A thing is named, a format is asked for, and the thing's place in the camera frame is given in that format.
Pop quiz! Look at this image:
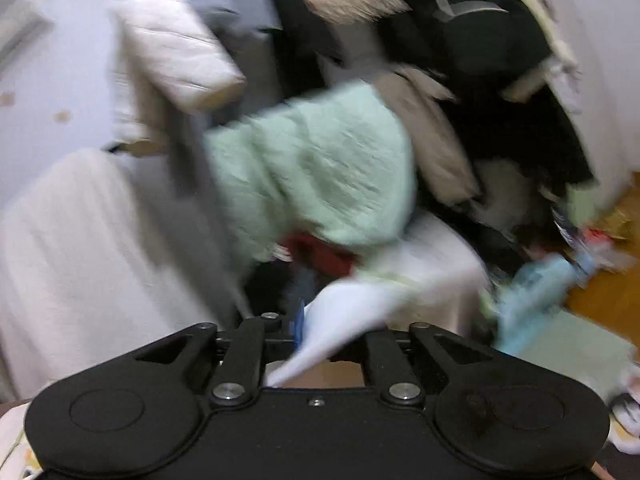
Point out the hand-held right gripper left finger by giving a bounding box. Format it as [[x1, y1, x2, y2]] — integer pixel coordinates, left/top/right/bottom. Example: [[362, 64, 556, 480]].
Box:
[[134, 300, 306, 408]]

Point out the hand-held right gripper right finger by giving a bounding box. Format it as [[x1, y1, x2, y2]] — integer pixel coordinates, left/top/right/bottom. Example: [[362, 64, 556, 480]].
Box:
[[330, 322, 496, 406]]

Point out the white garment with green trim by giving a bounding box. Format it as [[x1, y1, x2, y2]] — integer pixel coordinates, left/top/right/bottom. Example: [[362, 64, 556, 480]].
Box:
[[265, 210, 493, 388]]

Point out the red cloth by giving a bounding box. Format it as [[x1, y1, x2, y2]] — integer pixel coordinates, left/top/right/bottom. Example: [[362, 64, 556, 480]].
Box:
[[285, 232, 358, 278]]

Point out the light green fleece garment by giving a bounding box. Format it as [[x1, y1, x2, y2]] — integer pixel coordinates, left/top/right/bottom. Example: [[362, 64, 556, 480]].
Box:
[[205, 82, 418, 266]]

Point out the light blue cloth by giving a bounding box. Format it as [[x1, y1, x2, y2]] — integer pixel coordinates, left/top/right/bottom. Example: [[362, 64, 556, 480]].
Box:
[[492, 252, 586, 353]]

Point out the pale green floor mat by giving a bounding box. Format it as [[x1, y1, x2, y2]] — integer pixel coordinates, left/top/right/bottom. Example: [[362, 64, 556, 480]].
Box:
[[500, 310, 636, 401]]

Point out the beige jacket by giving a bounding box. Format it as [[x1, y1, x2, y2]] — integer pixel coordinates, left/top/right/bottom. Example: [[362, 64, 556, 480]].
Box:
[[372, 65, 481, 206]]

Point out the white pillow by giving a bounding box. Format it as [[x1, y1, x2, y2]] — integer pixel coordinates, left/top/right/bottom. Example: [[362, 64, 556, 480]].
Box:
[[0, 150, 241, 401]]

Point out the colourful plastic packet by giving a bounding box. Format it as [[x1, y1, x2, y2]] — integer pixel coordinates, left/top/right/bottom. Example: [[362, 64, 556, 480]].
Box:
[[550, 205, 640, 281]]

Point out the white sneaker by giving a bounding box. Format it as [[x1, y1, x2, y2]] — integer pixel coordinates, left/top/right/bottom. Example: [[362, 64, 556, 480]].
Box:
[[610, 392, 640, 453]]

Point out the black clothing pile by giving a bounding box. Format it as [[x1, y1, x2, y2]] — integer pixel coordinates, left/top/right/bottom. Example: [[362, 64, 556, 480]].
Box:
[[260, 0, 596, 261]]

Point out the grey garment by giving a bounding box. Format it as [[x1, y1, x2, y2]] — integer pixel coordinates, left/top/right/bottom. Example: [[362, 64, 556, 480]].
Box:
[[165, 5, 281, 201]]

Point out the white puffer jacket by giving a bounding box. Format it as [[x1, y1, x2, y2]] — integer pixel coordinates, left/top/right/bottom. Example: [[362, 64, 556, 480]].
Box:
[[110, 0, 246, 146]]

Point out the black jacket with grey stripes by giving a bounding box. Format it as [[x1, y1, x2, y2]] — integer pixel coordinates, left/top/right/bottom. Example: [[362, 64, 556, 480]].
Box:
[[390, 0, 551, 76]]

